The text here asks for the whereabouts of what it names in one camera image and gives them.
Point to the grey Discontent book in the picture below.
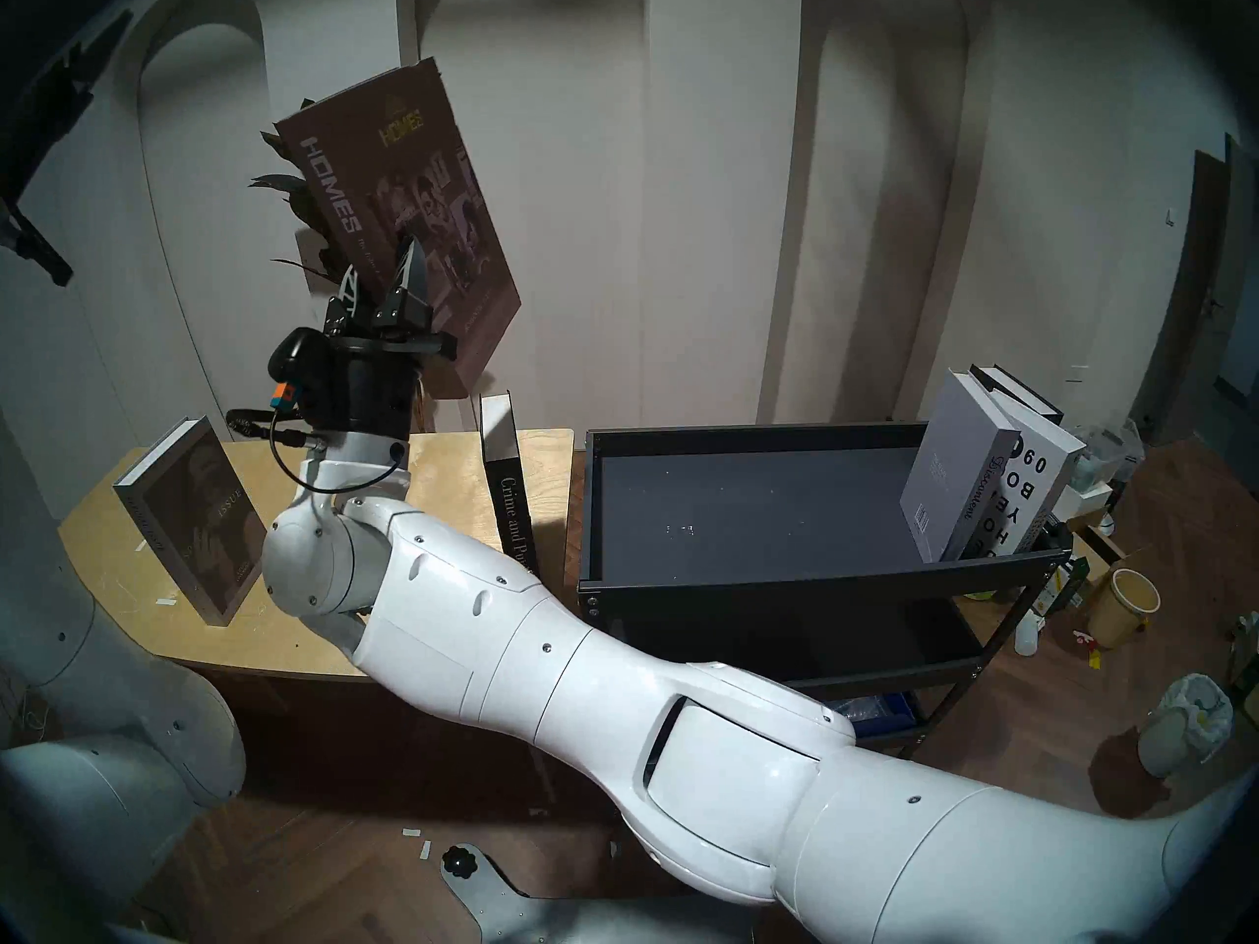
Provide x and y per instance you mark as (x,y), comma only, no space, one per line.
(959,470)

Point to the wooden display table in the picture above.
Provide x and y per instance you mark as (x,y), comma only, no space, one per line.
(118,568)

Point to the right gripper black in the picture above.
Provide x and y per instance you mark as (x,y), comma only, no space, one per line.
(364,382)

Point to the small white bottle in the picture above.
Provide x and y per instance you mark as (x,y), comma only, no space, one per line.
(1028,632)

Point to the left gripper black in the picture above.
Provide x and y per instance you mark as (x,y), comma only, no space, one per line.
(59,96)

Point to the blue plastic bin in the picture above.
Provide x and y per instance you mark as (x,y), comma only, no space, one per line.
(880,718)

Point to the white bagged trash bin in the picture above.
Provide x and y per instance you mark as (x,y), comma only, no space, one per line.
(1185,721)

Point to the black metal shelf cart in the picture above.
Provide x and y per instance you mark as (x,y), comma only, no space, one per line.
(767,519)

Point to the black Crime and Punishment book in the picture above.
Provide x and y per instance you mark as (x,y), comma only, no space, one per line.
(507,470)

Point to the grey Special Issue book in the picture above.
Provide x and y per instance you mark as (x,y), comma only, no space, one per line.
(197,529)

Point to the brown cardboard box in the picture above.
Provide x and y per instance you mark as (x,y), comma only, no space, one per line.
(1102,547)

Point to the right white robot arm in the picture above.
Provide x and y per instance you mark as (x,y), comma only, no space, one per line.
(689,716)

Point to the black Century book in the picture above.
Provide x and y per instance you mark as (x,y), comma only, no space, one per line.
(1023,386)

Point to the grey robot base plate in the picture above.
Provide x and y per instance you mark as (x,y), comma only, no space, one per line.
(492,903)

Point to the white Designhotels Yearbook book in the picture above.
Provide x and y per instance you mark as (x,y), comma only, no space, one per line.
(1043,470)

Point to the yellow bucket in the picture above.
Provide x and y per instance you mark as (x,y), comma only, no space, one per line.
(1121,608)

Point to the green and white carton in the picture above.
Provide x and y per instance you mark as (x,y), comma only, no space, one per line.
(1067,583)

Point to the dark door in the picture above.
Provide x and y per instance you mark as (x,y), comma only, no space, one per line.
(1205,303)

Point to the brown Homes book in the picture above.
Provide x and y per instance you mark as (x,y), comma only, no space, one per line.
(413,165)

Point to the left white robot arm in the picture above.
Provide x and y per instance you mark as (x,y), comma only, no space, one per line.
(89,755)

